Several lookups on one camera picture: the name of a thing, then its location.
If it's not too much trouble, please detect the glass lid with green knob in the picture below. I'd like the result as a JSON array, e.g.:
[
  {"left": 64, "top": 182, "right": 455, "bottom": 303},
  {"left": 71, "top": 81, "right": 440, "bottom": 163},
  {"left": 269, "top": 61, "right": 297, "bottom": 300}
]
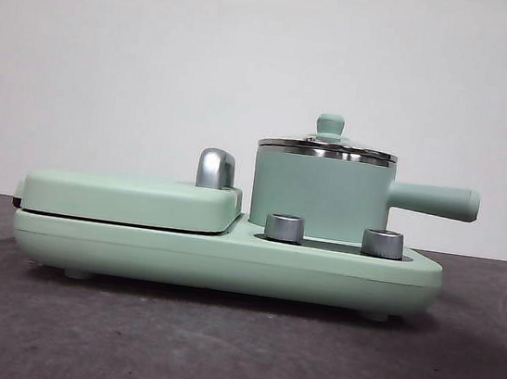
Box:
[{"left": 257, "top": 103, "right": 404, "bottom": 169}]

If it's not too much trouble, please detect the silver control knob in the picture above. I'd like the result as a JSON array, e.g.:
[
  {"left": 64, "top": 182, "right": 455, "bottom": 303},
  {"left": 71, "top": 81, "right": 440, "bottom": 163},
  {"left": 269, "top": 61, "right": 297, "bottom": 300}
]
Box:
[
  {"left": 360, "top": 225, "right": 408, "bottom": 261},
  {"left": 263, "top": 210, "right": 306, "bottom": 245}
]

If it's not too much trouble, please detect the green breakfast machine base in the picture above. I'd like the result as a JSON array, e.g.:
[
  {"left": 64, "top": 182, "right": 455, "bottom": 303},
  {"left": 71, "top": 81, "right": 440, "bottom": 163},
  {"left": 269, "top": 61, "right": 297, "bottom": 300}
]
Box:
[{"left": 6, "top": 183, "right": 450, "bottom": 329}]

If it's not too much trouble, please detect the green griddle cover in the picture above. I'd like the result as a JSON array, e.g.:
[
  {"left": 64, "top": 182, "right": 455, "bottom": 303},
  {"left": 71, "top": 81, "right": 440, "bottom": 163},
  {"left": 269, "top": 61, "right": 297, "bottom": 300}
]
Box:
[{"left": 11, "top": 157, "right": 247, "bottom": 240}]

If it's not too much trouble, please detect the chrome griddle cover handle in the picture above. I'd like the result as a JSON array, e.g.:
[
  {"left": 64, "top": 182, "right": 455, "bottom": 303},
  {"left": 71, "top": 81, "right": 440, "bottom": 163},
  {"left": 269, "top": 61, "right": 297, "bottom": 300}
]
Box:
[{"left": 194, "top": 145, "right": 242, "bottom": 193}]

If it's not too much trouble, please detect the green steamer pot with handle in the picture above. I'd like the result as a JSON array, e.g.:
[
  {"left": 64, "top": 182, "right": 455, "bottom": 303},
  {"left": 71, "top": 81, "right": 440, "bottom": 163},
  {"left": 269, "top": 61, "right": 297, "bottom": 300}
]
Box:
[{"left": 246, "top": 142, "right": 487, "bottom": 258}]

